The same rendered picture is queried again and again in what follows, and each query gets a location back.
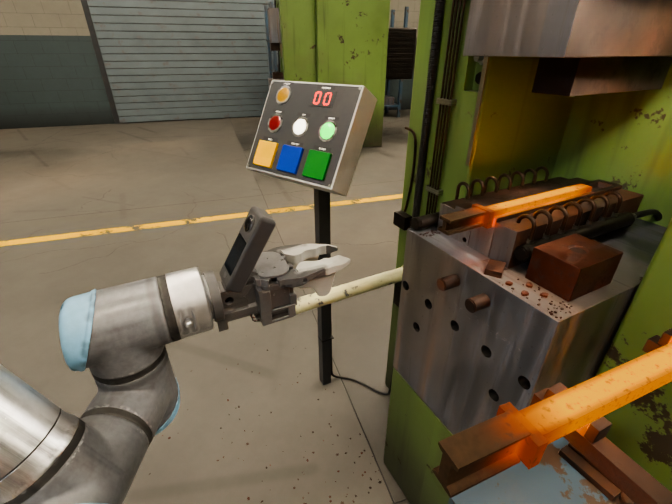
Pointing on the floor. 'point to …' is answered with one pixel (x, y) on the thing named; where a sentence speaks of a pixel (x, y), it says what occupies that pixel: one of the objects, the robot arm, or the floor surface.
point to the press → (342, 47)
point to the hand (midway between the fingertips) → (336, 252)
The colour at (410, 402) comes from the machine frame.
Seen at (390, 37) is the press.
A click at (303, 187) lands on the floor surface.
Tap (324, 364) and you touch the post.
